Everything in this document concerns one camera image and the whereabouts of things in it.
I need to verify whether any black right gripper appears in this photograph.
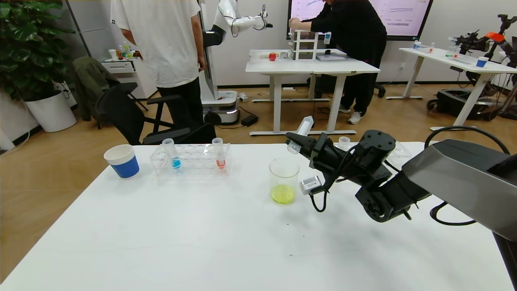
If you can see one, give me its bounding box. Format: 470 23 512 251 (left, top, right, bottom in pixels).
284 132 352 169

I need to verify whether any yellow pigment test tube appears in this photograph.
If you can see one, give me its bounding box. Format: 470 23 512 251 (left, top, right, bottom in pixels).
287 116 314 155

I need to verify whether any blue pigment test tube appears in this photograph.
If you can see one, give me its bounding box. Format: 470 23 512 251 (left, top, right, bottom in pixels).
162 138 182 170

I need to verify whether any clear glass beaker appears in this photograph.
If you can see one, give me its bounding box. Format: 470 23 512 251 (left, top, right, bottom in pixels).
269 158 300 205

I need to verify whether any red pigment test tube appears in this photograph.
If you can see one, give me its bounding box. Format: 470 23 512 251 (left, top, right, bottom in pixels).
212 138 226 169

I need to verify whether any clear acrylic test tube rack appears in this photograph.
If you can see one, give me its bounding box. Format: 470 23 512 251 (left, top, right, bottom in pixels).
150 143 231 177
332 141 412 162

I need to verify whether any white standing desk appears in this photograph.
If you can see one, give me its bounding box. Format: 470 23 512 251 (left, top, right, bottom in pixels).
245 49 315 137
312 49 380 136

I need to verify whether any white humanoid robot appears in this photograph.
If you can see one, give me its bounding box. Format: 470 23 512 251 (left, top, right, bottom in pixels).
200 0 273 125

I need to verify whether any white mini drawer unit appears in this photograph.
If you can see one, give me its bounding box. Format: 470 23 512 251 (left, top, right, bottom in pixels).
289 29 319 61

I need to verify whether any black mobile robot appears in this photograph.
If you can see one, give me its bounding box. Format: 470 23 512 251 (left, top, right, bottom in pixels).
427 14 517 122

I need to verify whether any person in white shirt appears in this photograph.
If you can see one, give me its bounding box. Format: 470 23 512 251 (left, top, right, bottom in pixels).
110 0 206 131

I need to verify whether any blue and white paper cup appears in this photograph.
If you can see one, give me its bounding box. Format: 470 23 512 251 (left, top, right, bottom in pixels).
103 144 140 179

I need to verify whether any black office chair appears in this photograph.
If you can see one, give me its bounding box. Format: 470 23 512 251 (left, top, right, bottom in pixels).
97 83 217 146

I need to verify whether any olive green jacket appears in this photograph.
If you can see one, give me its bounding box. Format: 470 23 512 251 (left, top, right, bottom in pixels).
73 57 122 122

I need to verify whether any white plant pot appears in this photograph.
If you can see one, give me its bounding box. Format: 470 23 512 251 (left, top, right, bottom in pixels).
25 91 77 133

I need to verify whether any green leafy plant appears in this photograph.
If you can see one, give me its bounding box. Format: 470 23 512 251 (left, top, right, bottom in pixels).
0 0 76 103

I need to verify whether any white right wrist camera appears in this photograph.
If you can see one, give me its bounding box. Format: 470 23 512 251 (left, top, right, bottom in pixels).
299 175 323 196

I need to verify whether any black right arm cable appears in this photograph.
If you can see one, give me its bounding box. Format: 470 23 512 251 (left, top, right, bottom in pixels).
424 126 511 226

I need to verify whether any large wall display screen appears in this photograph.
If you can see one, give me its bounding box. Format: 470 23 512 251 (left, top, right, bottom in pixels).
286 0 433 42

